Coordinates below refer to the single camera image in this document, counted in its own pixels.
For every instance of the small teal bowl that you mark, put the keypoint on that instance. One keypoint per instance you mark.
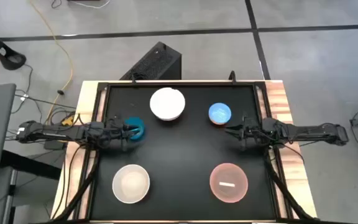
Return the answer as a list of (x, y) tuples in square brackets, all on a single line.
[(140, 123)]

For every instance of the large white bowl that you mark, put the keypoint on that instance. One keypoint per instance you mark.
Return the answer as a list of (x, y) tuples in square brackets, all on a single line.
[(167, 104)]

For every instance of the cream beige bowl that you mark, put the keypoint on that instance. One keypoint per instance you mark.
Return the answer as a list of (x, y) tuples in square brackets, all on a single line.
[(131, 183)]

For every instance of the pink translucent bowl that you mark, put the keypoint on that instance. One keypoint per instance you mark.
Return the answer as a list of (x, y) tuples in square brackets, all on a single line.
[(228, 174)]

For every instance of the black curved stand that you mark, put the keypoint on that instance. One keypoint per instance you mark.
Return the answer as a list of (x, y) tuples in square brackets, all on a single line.
[(6, 56)]

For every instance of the black table mat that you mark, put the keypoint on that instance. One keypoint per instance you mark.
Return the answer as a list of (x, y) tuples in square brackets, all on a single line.
[(179, 149)]

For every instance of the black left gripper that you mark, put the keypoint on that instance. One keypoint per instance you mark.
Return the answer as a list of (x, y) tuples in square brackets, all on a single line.
[(115, 132)]

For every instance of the small blue bowl pink rim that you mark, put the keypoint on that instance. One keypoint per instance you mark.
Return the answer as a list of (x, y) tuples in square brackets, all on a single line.
[(220, 113)]

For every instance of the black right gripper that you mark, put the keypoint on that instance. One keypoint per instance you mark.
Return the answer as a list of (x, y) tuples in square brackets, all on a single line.
[(252, 132)]

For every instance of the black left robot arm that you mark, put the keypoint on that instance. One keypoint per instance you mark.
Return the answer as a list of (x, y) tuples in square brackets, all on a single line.
[(57, 133)]

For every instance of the yellow power plug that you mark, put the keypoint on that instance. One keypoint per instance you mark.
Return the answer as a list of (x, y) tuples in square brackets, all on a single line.
[(68, 119)]

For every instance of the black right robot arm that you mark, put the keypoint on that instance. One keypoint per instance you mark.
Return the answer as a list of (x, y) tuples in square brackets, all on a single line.
[(306, 132)]

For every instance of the black perforated box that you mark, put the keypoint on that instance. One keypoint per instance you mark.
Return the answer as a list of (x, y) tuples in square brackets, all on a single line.
[(157, 63)]

